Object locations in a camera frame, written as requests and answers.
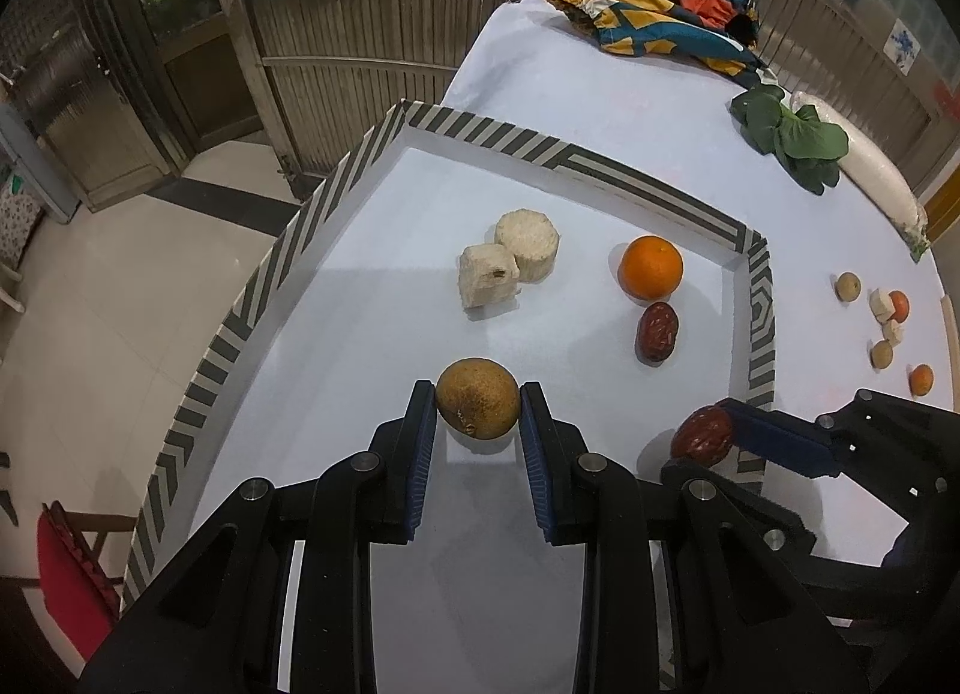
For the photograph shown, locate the brown longan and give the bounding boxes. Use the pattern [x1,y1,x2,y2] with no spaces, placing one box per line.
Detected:
[436,357,521,440]
[869,340,895,371]
[835,272,862,304]

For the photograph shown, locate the green leafy vegetable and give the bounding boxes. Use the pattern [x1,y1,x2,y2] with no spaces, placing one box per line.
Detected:
[731,85,850,196]

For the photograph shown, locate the beige cake piece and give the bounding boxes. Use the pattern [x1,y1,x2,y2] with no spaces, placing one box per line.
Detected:
[869,288,896,323]
[882,319,903,346]

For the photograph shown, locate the red chair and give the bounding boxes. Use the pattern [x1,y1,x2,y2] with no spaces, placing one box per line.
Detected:
[36,501,133,662]

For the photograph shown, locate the white daikon radish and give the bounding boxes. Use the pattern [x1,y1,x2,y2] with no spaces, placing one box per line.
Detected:
[789,91,931,263]

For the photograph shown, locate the orange near cakes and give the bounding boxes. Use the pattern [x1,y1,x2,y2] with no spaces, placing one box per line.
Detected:
[889,290,910,323]

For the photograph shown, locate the small orange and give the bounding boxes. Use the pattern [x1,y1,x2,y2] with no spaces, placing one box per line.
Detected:
[908,364,935,396]

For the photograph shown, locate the large orange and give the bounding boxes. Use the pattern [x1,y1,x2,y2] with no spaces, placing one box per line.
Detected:
[619,236,685,301]

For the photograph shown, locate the red jujube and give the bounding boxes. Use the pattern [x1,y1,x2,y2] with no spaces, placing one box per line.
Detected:
[636,302,679,364]
[670,405,734,468]

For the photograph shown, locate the colourful patterned cloth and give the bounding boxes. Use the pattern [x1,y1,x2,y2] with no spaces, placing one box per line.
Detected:
[545,0,766,88]

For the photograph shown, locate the striped white tray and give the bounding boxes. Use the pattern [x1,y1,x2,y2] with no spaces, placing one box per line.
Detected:
[124,103,776,692]

